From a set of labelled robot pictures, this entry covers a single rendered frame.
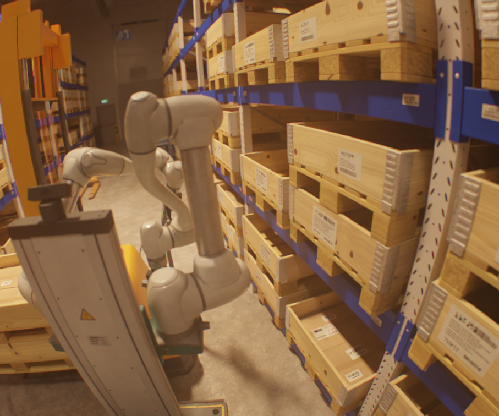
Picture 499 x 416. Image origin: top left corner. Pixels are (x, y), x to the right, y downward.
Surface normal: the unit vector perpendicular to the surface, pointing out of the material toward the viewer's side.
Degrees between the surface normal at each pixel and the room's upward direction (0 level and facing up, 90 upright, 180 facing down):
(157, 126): 108
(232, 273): 73
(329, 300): 90
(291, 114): 90
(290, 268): 90
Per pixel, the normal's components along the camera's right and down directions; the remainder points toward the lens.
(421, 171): 0.33, 0.35
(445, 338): -0.95, 0.17
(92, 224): 0.11, 0.38
